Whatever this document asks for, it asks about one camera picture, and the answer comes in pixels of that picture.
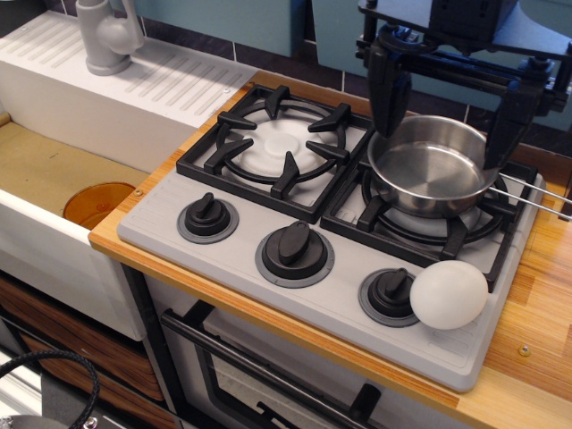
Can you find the black left burner grate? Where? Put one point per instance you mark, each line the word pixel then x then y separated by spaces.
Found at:
pixel 276 154

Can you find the oven door with black handle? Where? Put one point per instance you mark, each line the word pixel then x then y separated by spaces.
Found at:
pixel 250 378

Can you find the black left stove knob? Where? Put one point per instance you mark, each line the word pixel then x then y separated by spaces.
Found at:
pixel 207 220

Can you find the grey toy stove top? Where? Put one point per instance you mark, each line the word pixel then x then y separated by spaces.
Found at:
pixel 450 357

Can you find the black burner grate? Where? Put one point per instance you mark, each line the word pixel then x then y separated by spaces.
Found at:
pixel 276 154
pixel 487 236

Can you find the grey toy faucet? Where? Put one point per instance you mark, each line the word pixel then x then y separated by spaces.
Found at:
pixel 109 41

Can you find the orange plastic bowl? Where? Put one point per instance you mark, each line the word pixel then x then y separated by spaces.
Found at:
pixel 92 205

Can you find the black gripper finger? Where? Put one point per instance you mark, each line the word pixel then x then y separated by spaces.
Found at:
pixel 521 101
pixel 389 84

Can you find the white egg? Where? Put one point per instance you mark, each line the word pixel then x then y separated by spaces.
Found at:
pixel 448 295

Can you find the black right burner grate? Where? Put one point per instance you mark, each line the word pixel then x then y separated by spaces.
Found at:
pixel 487 236

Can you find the wooden drawer front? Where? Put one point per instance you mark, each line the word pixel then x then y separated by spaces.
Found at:
pixel 129 385

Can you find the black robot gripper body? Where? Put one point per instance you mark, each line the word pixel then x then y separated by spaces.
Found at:
pixel 475 44

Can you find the black right stove knob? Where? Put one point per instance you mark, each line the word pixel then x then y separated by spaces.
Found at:
pixel 384 296

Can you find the small stainless steel pan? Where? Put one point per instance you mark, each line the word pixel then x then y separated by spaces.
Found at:
pixel 433 167

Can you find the black stove knob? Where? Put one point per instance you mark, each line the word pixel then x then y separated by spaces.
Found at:
pixel 384 296
pixel 207 220
pixel 294 257

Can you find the black middle stove knob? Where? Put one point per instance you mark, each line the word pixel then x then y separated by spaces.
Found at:
pixel 294 257

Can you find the white toy sink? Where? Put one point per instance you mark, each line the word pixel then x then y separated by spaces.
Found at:
pixel 64 129

